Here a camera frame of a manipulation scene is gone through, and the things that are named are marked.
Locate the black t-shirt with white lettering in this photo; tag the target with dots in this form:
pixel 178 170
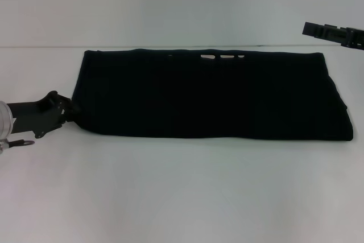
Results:
pixel 204 98

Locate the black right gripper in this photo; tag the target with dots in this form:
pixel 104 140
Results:
pixel 355 38

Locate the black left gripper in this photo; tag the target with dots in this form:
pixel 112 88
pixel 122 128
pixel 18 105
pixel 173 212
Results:
pixel 37 115

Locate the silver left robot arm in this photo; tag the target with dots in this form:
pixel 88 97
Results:
pixel 5 119

